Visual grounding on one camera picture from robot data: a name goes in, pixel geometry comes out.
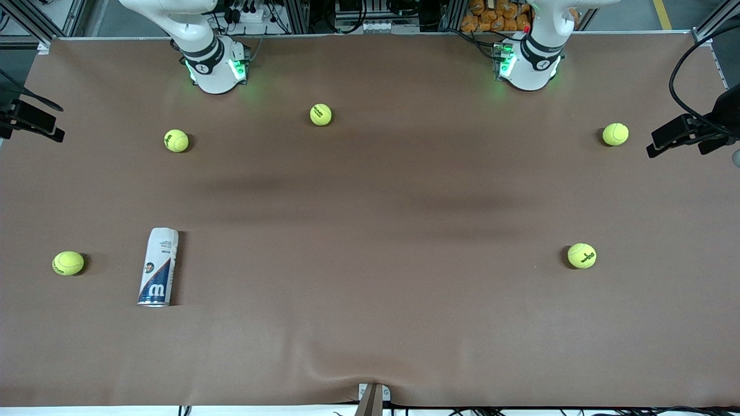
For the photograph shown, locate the white blue tennis ball can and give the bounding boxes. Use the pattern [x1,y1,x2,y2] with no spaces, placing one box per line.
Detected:
[137,227,179,307]

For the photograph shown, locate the white power strip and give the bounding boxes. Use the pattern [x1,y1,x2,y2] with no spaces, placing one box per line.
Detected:
[227,5,268,25]

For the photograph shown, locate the metal clamp bracket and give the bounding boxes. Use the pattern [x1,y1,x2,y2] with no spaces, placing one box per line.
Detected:
[358,383,391,403]

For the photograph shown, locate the brown table mat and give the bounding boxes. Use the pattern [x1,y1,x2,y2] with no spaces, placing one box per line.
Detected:
[0,32,740,408]

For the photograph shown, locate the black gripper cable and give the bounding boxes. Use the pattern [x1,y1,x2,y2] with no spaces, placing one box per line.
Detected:
[669,26,740,139]
[0,69,64,112]

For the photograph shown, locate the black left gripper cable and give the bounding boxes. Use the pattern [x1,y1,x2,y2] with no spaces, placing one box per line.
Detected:
[669,26,740,139]

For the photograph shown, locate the aluminium frame post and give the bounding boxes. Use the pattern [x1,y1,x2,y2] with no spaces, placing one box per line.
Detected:
[693,0,740,44]
[10,0,88,46]

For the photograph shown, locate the orange bagged items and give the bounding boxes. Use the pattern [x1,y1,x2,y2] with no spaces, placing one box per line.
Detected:
[461,0,534,33]

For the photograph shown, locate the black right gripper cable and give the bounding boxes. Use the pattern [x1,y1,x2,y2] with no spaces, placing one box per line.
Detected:
[0,69,64,112]

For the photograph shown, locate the brown bar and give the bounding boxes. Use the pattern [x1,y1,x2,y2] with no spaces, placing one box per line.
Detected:
[354,384,384,416]

